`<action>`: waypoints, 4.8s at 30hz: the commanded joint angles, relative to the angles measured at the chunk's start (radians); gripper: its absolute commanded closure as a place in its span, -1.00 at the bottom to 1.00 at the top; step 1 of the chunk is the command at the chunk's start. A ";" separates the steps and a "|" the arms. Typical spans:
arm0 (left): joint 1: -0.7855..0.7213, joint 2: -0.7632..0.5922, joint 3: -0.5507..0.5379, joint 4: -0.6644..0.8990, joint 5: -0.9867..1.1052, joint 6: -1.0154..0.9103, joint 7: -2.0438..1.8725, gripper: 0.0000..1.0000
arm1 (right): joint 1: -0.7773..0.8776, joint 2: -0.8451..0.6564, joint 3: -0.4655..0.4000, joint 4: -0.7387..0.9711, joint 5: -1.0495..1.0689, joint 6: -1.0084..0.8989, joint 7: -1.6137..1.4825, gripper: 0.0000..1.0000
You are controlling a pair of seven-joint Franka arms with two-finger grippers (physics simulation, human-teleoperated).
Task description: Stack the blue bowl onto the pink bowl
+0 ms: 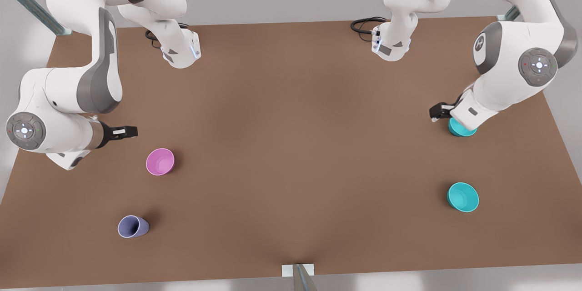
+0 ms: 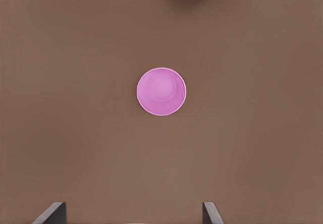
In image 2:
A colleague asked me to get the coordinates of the pink bowl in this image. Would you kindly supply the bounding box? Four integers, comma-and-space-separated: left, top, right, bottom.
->
136, 67, 187, 117

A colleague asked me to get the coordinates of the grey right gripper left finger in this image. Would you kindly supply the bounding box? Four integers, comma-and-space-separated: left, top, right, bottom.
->
31, 201, 67, 224

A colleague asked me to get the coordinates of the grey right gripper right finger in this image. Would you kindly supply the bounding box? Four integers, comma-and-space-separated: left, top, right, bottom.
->
202, 201, 225, 224

